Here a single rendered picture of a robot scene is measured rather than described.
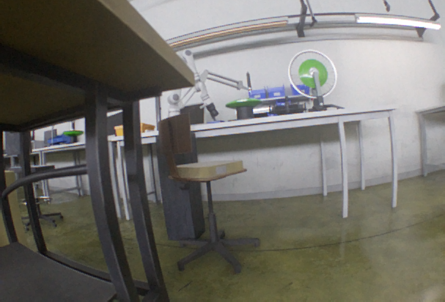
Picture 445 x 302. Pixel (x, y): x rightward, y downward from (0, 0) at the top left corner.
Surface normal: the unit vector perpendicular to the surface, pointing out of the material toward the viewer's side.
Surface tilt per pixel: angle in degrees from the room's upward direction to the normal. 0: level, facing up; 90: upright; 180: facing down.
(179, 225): 90
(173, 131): 90
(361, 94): 90
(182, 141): 90
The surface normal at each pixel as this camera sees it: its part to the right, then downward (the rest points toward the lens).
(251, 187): -0.25, -0.04
